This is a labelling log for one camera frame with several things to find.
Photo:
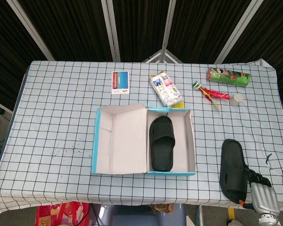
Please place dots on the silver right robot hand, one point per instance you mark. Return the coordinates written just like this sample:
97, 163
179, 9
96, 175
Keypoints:
264, 200

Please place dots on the black rubber slipper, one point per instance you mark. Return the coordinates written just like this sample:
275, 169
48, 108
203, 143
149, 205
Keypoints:
233, 164
161, 141

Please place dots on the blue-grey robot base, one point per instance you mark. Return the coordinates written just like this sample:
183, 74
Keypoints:
122, 216

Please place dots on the light blue cardboard shoe box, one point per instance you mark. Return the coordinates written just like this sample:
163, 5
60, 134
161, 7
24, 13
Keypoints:
127, 141

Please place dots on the brown paper bag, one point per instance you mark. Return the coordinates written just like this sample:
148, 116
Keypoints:
161, 208

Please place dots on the small white plastic jar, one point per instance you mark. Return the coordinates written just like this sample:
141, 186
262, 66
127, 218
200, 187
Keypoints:
237, 99

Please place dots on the red yellow feather shuttlecock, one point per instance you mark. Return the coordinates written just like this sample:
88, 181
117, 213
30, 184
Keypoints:
211, 93

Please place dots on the green chip can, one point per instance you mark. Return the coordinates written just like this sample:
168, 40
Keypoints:
228, 76

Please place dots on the white printed snack package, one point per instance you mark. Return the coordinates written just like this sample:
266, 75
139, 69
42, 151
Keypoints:
166, 89

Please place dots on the white triangular metal foot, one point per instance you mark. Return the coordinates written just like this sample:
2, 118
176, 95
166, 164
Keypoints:
161, 56

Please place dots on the blue and red postcard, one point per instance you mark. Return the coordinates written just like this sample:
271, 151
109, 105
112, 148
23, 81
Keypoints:
119, 83

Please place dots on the red patterned bag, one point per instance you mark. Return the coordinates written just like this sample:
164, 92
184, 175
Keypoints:
61, 214

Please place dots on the light blue checked tablecloth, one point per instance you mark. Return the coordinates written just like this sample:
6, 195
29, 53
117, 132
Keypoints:
49, 117

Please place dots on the grey metal frame leg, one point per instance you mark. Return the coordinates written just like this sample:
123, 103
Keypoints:
199, 216

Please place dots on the black folding screen white frame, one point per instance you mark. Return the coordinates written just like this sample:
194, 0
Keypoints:
73, 28

